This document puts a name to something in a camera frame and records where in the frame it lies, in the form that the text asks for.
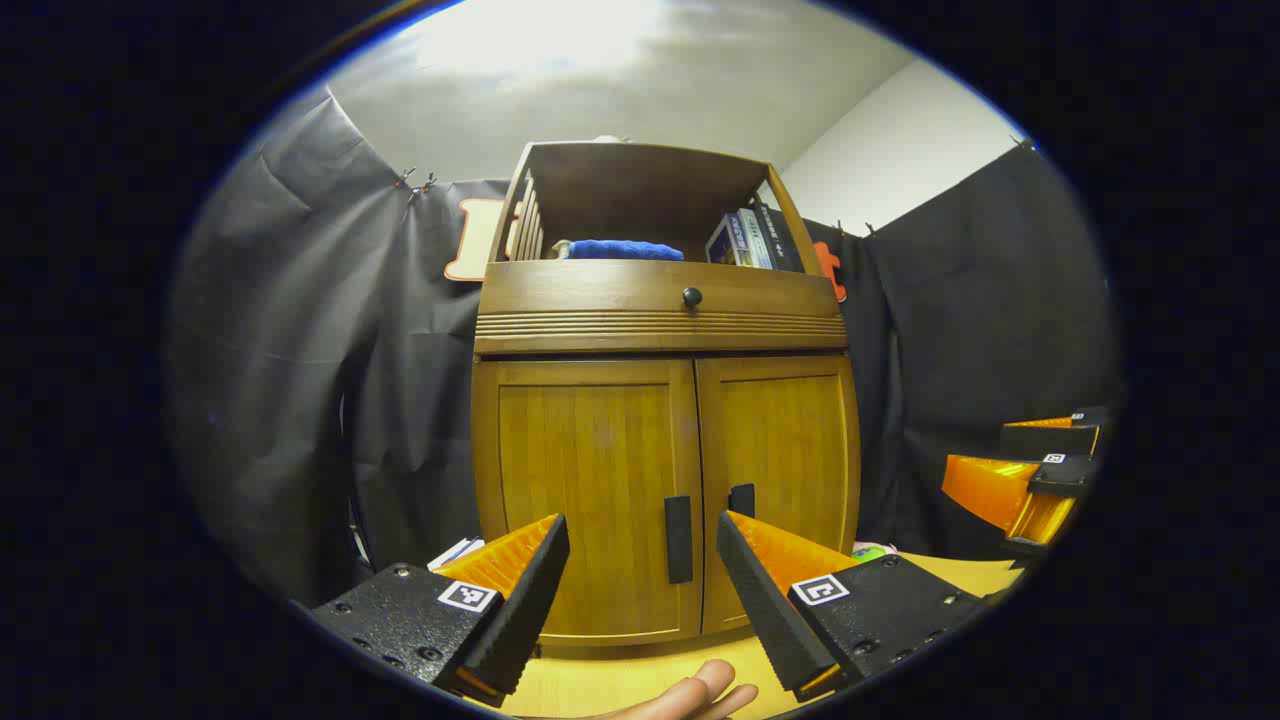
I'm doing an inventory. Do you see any wooden double-door shoe cabinet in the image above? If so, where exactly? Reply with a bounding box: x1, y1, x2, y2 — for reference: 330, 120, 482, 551
470, 140, 863, 649

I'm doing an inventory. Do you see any blue cover book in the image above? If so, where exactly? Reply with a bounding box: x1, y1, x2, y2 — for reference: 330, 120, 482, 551
705, 212, 747, 267

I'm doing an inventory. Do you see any folded blue towel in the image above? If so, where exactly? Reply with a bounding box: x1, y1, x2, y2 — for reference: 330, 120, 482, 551
555, 238, 686, 263

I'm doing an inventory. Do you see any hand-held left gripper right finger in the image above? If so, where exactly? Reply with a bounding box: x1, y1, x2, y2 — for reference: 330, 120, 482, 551
716, 510, 986, 701

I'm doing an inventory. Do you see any wooden cabinet door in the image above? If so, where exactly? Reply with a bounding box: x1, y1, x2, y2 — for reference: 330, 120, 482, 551
695, 352, 863, 636
472, 358, 704, 646

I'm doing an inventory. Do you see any light grey book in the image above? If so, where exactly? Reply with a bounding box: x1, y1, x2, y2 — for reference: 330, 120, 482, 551
737, 207, 776, 271

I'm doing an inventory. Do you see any wooden drawer with black knob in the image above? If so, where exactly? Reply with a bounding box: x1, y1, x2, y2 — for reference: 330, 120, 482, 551
478, 260, 843, 319

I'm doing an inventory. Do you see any black backdrop cloth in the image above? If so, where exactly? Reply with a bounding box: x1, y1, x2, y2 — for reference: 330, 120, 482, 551
165, 85, 1121, 606

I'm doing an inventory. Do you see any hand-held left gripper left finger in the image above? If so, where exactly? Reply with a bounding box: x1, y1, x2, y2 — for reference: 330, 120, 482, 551
312, 514, 571, 707

